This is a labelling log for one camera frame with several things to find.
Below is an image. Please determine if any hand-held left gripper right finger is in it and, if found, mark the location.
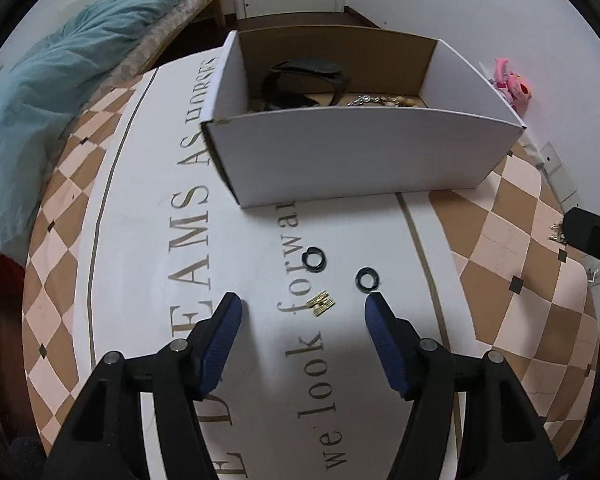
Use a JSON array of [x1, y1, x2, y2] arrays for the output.
[[364, 292, 563, 480]]

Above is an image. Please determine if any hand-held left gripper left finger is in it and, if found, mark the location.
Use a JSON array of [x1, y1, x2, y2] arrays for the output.
[[40, 291, 243, 480]]

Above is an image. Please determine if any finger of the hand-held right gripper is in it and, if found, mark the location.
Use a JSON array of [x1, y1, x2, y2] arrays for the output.
[[564, 207, 600, 273]]

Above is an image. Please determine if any gold earring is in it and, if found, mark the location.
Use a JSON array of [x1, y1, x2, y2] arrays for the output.
[[307, 290, 337, 318]]

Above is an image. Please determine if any white cardboard box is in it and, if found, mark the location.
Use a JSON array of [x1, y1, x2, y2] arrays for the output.
[[200, 25, 528, 209]]

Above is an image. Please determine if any wooden bead bracelet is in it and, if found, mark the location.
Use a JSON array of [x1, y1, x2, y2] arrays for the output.
[[380, 96, 428, 108]]

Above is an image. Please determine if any black smart band watch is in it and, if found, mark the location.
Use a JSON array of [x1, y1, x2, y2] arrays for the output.
[[261, 59, 352, 111]]

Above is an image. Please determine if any checkered printed tablecloth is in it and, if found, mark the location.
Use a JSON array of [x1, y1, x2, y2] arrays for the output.
[[22, 50, 600, 480]]

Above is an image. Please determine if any pink plush toy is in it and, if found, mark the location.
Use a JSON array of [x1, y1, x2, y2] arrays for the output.
[[491, 57, 533, 113]]

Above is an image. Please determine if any teal duvet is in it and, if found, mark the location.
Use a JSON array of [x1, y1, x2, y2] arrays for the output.
[[0, 0, 226, 256]]

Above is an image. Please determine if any bed with patterned mattress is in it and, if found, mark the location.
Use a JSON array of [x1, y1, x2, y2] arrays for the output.
[[80, 0, 226, 111]]

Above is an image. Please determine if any black ring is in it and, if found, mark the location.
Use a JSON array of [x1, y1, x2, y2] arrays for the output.
[[356, 267, 381, 293], [302, 247, 326, 272]]

